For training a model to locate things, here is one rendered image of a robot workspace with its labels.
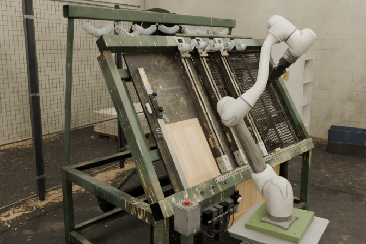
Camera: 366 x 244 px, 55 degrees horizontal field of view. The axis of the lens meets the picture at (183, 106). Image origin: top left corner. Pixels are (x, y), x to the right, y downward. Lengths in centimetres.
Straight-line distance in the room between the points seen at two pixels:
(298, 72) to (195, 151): 393
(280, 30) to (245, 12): 608
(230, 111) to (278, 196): 61
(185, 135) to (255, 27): 568
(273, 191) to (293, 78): 425
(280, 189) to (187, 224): 60
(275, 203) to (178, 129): 89
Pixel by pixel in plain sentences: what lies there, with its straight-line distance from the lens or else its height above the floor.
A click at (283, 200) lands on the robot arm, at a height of 96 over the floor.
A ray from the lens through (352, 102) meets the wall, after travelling 761.
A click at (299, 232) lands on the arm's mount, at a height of 79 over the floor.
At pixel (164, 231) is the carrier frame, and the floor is 70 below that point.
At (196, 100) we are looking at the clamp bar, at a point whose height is 144.
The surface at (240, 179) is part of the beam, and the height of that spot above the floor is 82.
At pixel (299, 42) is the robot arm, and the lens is 215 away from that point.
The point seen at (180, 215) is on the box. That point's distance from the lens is 219.
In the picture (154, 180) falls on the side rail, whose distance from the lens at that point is 233.
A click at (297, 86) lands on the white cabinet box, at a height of 118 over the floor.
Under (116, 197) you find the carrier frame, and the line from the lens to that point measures 271.
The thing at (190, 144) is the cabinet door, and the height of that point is 114.
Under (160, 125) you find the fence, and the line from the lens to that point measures 252.
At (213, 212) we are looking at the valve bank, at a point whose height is 76.
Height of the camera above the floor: 188
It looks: 10 degrees down
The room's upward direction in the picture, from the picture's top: straight up
